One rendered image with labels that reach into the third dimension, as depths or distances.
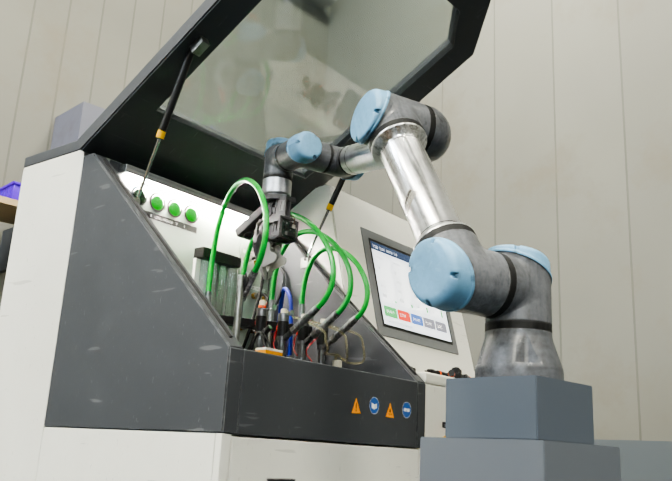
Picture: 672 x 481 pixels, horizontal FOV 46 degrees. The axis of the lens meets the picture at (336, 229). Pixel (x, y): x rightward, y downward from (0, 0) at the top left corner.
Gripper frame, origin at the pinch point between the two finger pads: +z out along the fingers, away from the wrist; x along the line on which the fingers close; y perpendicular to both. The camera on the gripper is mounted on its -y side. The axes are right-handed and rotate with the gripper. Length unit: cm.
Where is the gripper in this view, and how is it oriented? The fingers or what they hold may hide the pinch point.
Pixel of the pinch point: (264, 275)
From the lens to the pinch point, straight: 198.7
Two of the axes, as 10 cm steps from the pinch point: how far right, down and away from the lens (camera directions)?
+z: -0.5, 9.6, -2.7
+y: 7.9, -1.3, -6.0
